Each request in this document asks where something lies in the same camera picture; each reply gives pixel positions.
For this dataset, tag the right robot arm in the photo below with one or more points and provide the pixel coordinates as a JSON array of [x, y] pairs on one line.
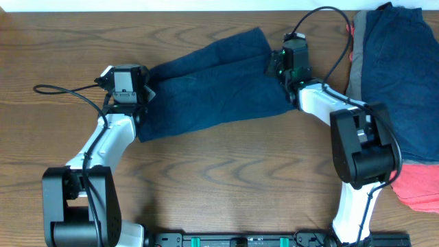
[[366, 154]]

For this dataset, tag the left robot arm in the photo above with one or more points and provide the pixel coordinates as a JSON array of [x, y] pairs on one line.
[[80, 204]]

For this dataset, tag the grey garment in stack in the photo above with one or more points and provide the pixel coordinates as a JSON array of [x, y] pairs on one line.
[[355, 68]]

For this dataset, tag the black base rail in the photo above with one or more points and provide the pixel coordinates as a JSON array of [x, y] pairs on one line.
[[299, 239]]

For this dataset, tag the red garment in stack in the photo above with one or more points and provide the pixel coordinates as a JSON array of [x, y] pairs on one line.
[[397, 64]]

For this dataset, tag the navy shorts on stack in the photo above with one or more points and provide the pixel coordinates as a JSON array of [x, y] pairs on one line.
[[398, 85]]

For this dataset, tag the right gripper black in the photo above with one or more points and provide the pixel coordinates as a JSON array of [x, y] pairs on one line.
[[271, 69]]

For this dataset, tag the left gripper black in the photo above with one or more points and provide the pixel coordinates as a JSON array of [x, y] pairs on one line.
[[148, 93]]

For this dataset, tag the navy blue shorts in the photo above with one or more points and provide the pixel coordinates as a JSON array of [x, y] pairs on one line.
[[220, 83]]

